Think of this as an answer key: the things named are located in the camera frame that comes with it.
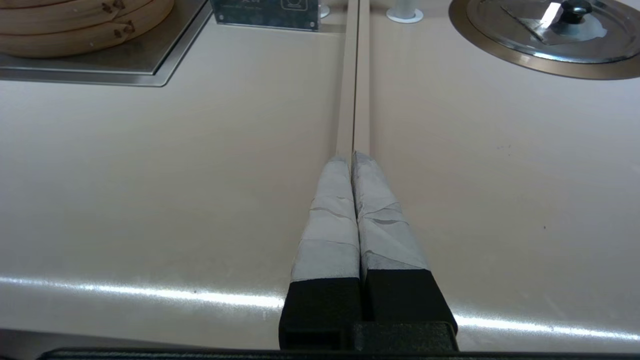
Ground recessed steel tray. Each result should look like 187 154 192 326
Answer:
0 0 213 88

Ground brass counter ring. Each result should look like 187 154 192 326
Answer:
448 0 640 81

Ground steel pot lid black knob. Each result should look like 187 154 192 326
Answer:
466 0 640 65

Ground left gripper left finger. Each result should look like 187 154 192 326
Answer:
278 155 362 351

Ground clear acrylic sign holder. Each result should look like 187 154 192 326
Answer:
210 0 320 32

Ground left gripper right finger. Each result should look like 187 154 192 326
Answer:
351 151 458 337

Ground stacked bamboo steamer baskets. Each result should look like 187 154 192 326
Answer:
0 0 175 59

